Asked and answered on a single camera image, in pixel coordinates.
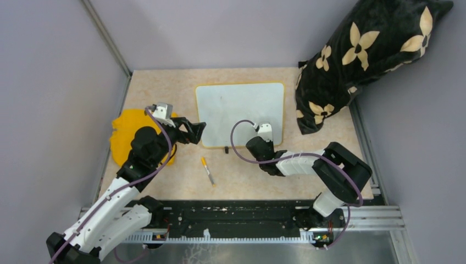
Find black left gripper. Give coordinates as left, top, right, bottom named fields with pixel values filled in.
left=151, top=117, right=206, bottom=166

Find white marker pen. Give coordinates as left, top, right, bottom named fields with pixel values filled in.
left=201, top=157, right=216, bottom=187

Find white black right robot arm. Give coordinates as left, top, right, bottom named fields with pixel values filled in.
left=246, top=136, right=373, bottom=227

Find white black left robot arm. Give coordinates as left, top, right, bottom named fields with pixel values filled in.
left=46, top=117, right=206, bottom=263

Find white whiteboard yellow rim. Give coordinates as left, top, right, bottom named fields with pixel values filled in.
left=195, top=82, right=285, bottom=149

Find yellow folded cloth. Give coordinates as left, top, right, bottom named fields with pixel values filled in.
left=109, top=109, right=161, bottom=167

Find black floral pillow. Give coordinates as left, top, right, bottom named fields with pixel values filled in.
left=295, top=1, right=454, bottom=135

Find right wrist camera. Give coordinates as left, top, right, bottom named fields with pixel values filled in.
left=257, top=123, right=273, bottom=142

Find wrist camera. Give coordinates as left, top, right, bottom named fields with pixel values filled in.
left=148, top=102, right=175, bottom=128
left=257, top=123, right=273, bottom=142

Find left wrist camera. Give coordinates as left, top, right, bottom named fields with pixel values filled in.
left=148, top=102, right=175, bottom=128

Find aluminium frame post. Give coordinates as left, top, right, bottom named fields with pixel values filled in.
left=79, top=0, right=132, bottom=78

